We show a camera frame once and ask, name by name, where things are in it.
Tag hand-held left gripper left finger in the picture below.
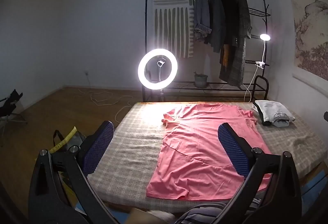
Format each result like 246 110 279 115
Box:
28 120 121 224

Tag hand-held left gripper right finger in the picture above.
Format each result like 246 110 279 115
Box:
217 122 303 224

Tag pink t-shirt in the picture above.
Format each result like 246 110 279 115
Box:
146 103 272 201

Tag black metal clothes rack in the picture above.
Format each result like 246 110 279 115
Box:
142 0 272 103

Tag plaid covered table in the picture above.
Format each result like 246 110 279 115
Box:
86 102 328 214

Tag folded blue grey garment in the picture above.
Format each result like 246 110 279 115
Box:
272 112 292 128

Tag folded white grey garment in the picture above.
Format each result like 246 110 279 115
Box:
252 99 296 126

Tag dark striped cloth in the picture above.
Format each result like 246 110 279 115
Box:
177 198 262 224

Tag potted plant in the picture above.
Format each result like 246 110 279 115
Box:
193 71 208 88

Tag orange garment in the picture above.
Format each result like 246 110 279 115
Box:
222 44 230 67

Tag black folding chair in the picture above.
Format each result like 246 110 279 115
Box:
0 89 27 137

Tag phone clamp on gooseneck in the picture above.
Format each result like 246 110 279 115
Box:
156 59 166 84

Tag white clip lamp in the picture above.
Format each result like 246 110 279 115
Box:
255 33 271 70

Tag dark grey jacket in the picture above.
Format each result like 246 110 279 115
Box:
207 0 226 53

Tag black coat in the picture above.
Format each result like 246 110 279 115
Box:
218 0 240 47

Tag denim jacket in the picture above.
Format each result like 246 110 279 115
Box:
193 0 213 41

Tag black bag with yellow strap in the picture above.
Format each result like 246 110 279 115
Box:
49 125 87 156

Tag white floor cable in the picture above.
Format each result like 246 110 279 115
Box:
77 88 134 127

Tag white lamp cable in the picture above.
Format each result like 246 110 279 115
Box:
243 67 260 103

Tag black bed frame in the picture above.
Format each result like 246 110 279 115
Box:
252 75 269 101

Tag ring light on stand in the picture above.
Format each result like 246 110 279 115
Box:
138 48 178 103

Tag landscape wall painting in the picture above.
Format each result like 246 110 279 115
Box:
293 0 328 78

